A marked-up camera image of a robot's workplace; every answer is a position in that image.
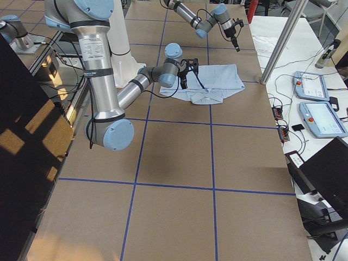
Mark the black monitor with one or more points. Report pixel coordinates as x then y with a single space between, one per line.
327 173

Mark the upper teach pendant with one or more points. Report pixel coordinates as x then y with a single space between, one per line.
310 86

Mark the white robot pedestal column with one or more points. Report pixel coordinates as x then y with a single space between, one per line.
124 65

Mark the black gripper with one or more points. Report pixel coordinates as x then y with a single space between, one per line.
229 33
182 75

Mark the lower teach pendant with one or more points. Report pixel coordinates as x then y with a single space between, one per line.
321 120

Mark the teach pendant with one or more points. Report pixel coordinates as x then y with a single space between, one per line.
310 86
321 120

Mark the red cylinder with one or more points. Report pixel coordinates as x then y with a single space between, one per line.
251 11

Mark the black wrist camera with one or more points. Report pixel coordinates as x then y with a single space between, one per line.
239 22
191 65

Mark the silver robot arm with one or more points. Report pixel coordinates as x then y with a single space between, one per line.
202 26
89 20

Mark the aluminium frame post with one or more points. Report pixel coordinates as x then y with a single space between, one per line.
287 30

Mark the light blue button shirt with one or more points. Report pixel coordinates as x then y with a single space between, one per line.
213 84

